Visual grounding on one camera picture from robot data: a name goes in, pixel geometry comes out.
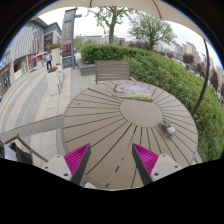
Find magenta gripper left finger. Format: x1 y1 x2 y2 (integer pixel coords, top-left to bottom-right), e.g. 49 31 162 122
42 144 91 185

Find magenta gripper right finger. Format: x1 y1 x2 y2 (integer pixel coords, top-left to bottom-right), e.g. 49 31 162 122
132 143 182 185

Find grey computer mouse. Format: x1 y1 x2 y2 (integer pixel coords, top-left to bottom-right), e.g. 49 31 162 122
160 119 175 137

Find white planter box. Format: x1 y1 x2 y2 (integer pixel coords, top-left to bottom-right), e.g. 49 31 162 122
46 67 60 95

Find green hedge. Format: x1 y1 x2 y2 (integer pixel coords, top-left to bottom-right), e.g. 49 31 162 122
80 43 224 162

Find brown slatted chair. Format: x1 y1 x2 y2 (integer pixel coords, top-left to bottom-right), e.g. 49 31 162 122
95 60 130 82

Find person in blue shirt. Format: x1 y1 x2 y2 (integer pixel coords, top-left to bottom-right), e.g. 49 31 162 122
45 52 52 70

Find curved umbrella pole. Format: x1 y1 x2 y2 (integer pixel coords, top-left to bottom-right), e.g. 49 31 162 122
191 38 210 117

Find tall signboard pillar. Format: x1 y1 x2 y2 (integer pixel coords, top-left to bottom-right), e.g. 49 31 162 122
62 8 81 68

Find large tree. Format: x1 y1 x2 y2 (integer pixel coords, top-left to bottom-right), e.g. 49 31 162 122
88 6 134 44

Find beige patio umbrella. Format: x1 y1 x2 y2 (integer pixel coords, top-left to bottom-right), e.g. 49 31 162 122
31 0 214 44

